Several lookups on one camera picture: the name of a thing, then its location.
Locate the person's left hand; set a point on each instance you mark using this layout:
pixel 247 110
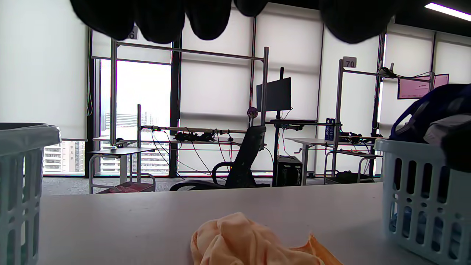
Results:
pixel 162 18

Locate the black monitor pole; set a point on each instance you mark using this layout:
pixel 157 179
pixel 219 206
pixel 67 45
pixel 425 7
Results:
pixel 276 147

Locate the blue cap apparel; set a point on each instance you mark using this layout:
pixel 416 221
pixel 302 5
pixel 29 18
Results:
pixel 434 99

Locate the dark top side table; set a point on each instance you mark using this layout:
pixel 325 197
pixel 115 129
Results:
pixel 121 151

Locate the grey metal frame with tag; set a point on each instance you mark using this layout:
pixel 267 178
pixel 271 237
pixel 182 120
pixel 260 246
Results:
pixel 339 99

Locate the light blue hand basket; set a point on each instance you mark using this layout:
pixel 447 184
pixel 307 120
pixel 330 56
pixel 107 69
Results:
pixel 415 151
pixel 25 134

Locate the monitor with pink screen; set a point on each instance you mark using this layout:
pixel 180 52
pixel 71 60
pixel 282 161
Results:
pixel 415 87

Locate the ceiling light strip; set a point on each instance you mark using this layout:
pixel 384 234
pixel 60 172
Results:
pixel 447 11

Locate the black monitor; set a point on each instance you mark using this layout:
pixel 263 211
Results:
pixel 274 94

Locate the small blue box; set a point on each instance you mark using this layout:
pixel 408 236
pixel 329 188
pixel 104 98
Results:
pixel 330 129

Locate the yellow towel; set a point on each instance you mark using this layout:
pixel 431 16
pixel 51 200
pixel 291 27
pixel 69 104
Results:
pixel 239 239

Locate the round colourful sticker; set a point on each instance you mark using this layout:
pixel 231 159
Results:
pixel 252 112

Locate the pink cloth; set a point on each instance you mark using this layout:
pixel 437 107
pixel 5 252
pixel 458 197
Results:
pixel 128 187

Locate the white standing desk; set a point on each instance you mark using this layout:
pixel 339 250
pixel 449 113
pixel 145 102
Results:
pixel 316 141

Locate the black office chair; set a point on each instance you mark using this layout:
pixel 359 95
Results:
pixel 246 154

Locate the black computer tower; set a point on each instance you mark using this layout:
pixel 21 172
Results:
pixel 289 171

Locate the long white desk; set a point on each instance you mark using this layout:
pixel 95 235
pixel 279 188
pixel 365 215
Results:
pixel 110 139

